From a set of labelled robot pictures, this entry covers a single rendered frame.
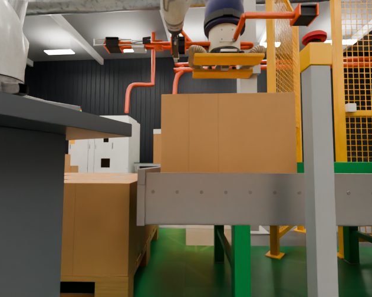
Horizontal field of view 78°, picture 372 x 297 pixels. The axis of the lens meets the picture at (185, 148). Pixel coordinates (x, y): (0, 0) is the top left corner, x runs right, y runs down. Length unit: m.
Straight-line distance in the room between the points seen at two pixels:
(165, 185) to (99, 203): 0.35
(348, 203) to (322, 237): 0.28
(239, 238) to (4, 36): 0.91
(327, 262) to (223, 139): 0.57
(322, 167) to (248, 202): 0.28
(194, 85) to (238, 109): 11.35
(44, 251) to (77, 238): 0.47
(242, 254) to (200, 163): 0.40
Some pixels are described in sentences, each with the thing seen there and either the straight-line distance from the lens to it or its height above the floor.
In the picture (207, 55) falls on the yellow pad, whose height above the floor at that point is 1.15.
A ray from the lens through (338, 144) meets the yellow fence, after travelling 1.94.
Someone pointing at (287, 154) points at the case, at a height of 0.67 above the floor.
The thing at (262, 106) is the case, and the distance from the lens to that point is 1.10.
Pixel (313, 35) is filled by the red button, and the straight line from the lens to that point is 0.87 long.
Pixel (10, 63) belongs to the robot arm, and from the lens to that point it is 0.72.
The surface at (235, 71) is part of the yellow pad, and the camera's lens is 1.39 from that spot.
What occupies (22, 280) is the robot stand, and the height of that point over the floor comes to 0.37.
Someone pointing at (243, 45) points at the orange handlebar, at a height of 1.26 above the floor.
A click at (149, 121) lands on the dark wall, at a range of 12.21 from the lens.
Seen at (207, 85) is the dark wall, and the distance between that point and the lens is 12.35.
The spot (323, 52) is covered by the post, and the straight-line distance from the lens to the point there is 0.86.
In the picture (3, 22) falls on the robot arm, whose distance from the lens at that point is 0.75.
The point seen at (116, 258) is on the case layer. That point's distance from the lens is 1.14.
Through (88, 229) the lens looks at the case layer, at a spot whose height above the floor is 0.34.
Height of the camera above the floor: 0.63
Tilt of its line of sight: 4 degrees up
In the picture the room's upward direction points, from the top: straight up
